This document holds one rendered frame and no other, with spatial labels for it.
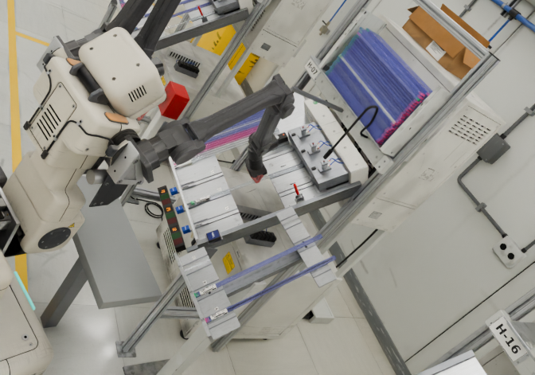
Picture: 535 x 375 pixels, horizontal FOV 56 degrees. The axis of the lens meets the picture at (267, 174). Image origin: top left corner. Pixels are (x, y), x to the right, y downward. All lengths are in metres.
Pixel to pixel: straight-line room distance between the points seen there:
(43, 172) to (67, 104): 0.26
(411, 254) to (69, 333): 2.27
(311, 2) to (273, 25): 0.27
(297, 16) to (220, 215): 1.61
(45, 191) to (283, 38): 2.10
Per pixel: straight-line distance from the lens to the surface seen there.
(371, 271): 3.87
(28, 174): 1.69
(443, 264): 3.55
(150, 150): 1.36
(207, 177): 2.23
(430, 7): 2.23
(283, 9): 3.23
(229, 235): 2.03
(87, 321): 2.53
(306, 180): 2.14
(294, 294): 2.63
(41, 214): 1.63
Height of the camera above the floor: 1.95
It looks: 26 degrees down
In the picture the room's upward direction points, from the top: 39 degrees clockwise
